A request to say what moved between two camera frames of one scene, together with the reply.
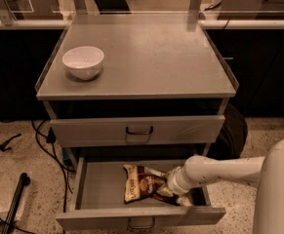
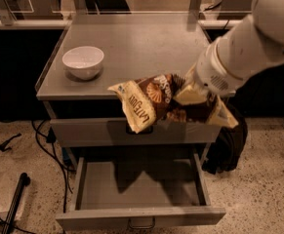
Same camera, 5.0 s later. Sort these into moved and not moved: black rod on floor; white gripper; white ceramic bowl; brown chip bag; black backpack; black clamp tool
Moved: brown chip bag; white gripper
Not moved: black clamp tool; black rod on floor; black backpack; white ceramic bowl
